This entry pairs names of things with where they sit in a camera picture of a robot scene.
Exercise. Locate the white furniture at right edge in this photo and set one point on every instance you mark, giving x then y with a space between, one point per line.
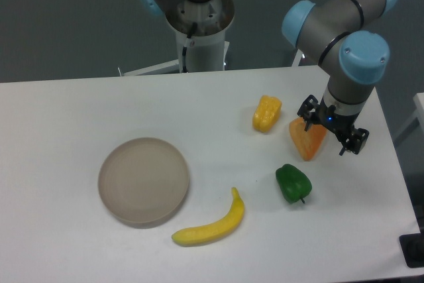
414 121

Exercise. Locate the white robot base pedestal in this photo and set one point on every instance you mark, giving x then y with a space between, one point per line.
200 30

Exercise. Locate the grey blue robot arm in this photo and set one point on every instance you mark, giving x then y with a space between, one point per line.
331 35

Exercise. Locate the orange bell pepper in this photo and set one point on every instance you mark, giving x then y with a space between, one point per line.
307 142

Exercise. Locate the yellow banana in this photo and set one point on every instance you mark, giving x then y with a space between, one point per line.
205 234

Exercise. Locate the black clamp at table edge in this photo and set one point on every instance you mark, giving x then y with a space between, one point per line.
412 249

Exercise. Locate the beige round plate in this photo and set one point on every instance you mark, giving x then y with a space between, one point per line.
143 182

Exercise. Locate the yellow bell pepper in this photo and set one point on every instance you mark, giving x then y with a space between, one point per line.
267 113

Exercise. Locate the green bell pepper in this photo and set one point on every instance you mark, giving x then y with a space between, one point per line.
293 183

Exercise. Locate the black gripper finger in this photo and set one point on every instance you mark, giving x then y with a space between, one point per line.
308 111
353 140

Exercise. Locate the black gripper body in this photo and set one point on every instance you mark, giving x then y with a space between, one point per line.
338 117

